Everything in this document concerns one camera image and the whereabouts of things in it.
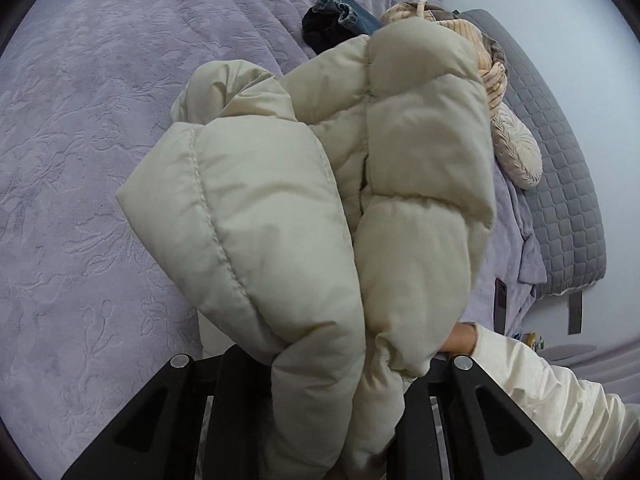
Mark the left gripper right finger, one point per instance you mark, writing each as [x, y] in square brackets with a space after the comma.
[422, 444]

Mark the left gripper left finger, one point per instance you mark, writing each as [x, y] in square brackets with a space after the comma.
[240, 407]

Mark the beige quilted down jacket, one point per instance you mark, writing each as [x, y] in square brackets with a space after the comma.
[332, 223]

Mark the right forearm white sleeve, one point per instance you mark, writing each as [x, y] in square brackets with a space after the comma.
[594, 430]

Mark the person right hand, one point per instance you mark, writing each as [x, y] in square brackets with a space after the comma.
[462, 340]

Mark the bedside items shelf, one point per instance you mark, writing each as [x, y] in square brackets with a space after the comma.
[533, 341]

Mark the dark smartphone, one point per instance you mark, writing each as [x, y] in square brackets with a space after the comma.
[500, 305]

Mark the grey quilted headboard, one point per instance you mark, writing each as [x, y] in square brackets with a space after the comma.
[566, 215]

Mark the cream round pleated pillow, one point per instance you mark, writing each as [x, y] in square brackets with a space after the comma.
[516, 149]

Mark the purple embossed bed blanket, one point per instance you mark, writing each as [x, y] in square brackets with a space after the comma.
[87, 316]

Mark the striped beige garment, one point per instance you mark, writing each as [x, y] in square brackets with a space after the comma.
[490, 55]

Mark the folded black garment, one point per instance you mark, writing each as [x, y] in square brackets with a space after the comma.
[320, 35]

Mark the folded blue jeans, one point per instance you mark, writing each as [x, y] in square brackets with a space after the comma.
[347, 15]

